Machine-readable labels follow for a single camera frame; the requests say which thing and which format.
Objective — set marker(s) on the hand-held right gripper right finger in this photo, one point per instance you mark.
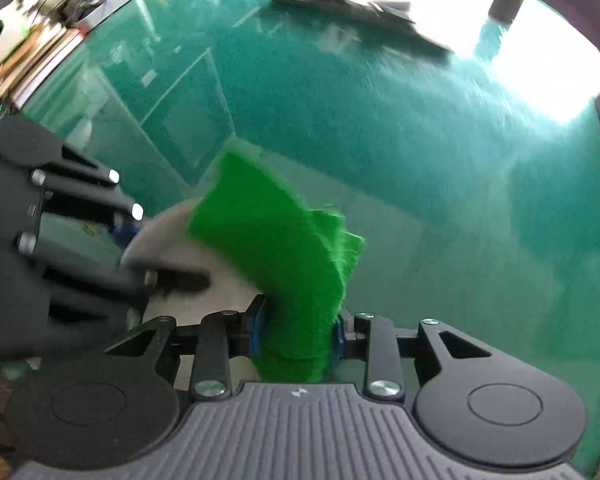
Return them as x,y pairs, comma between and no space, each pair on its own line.
338,340

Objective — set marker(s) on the white bowl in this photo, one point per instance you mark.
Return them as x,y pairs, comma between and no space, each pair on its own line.
230,300

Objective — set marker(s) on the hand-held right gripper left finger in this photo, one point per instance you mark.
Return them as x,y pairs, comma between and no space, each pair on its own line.
256,327

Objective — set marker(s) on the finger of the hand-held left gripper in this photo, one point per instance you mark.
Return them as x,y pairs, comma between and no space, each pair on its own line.
90,195
105,272

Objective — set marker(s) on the green cloth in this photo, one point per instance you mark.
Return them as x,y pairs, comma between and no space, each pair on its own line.
270,240

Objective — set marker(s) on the stack of books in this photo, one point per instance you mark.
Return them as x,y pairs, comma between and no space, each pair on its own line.
45,60

